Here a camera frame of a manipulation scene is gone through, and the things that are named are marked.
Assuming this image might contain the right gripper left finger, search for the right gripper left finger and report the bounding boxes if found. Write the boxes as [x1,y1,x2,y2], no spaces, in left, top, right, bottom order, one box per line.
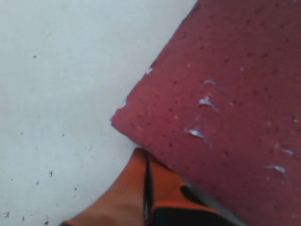
[61,148,147,226]

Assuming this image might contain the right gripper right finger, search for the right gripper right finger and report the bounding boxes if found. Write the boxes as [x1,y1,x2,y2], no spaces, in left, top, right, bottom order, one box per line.
[145,155,234,226]

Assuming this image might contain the red brick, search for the red brick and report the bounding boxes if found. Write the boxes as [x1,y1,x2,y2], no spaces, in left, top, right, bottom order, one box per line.
[111,0,301,226]

